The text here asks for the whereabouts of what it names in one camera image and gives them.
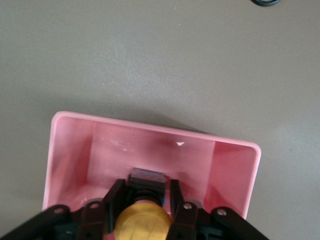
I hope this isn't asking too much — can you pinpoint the pink plastic bin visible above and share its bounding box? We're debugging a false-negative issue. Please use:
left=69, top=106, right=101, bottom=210
left=41, top=110, right=262, bottom=222

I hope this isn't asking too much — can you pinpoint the looped black table cable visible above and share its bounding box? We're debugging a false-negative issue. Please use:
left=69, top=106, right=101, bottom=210
left=250, top=0, right=281, bottom=7

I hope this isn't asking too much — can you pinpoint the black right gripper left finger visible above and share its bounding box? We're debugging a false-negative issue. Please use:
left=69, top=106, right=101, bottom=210
left=0, top=178, right=131, bottom=240

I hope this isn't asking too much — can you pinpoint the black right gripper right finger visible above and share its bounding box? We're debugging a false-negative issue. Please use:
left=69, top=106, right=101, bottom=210
left=166, top=178, right=272, bottom=240

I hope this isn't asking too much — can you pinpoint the yellow push button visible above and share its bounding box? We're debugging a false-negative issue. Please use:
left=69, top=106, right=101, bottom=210
left=112, top=167, right=174, bottom=240

